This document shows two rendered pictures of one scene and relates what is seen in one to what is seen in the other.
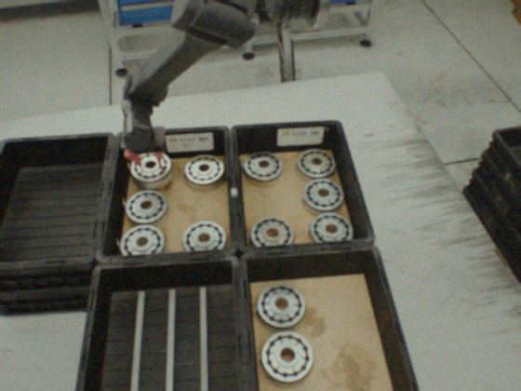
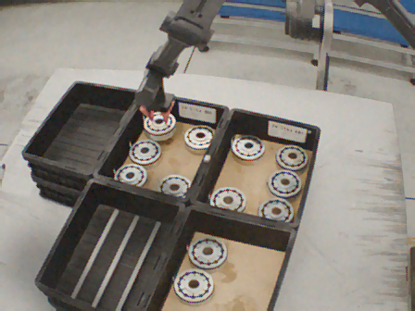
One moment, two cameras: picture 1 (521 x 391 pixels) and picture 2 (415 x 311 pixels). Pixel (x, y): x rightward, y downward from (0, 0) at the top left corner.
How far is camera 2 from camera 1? 0.41 m
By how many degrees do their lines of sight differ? 17
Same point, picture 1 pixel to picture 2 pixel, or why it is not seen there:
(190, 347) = (133, 256)
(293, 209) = (257, 189)
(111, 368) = (81, 247)
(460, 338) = not seen: outside the picture
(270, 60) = (333, 70)
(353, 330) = (254, 287)
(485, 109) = not seen: outside the picture
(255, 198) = (232, 171)
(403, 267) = (332, 261)
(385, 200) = (346, 206)
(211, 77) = (278, 71)
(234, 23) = (193, 34)
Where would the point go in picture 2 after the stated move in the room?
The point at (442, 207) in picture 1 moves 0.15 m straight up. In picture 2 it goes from (386, 224) to (398, 197)
